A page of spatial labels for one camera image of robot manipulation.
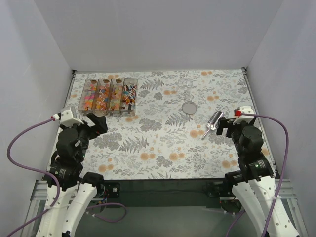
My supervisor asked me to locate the metal candy scoop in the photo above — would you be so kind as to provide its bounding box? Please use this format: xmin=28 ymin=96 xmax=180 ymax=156
xmin=201 ymin=111 xmax=224 ymax=140

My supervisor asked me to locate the clear compartment candy box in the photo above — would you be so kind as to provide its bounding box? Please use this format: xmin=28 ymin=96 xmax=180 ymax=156
xmin=78 ymin=78 xmax=138 ymax=116

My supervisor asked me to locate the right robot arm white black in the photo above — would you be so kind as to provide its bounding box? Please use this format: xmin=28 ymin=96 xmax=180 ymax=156
xmin=216 ymin=116 xmax=299 ymax=237

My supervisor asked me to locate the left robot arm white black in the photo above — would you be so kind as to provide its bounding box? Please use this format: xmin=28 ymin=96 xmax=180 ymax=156
xmin=36 ymin=111 xmax=108 ymax=237

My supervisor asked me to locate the round metal jar lid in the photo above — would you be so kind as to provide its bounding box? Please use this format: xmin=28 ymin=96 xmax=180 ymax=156
xmin=182 ymin=101 xmax=198 ymax=115

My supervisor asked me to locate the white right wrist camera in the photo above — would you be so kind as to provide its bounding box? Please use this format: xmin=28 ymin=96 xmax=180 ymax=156
xmin=233 ymin=106 xmax=255 ymax=124

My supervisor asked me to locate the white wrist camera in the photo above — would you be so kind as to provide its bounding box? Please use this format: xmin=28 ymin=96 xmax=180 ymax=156
xmin=233 ymin=106 xmax=255 ymax=124
xmin=51 ymin=107 xmax=83 ymax=127

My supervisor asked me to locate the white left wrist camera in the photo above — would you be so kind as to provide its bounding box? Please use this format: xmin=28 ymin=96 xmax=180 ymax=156
xmin=51 ymin=107 xmax=83 ymax=127

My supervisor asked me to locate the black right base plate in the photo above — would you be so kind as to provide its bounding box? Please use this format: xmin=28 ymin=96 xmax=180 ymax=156
xmin=206 ymin=181 xmax=244 ymax=214

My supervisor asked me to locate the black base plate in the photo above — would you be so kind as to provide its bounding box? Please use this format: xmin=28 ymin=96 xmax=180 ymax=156
xmin=206 ymin=181 xmax=244 ymax=214
xmin=91 ymin=182 xmax=120 ymax=205

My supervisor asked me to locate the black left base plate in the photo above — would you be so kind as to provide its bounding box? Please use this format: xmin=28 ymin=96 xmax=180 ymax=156
xmin=91 ymin=182 xmax=120 ymax=205

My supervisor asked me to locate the aluminium frame rail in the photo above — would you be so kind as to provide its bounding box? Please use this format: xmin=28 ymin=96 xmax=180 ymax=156
xmin=21 ymin=179 xmax=309 ymax=237

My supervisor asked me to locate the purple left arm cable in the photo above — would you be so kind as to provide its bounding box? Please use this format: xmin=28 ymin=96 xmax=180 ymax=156
xmin=0 ymin=117 xmax=128 ymax=237

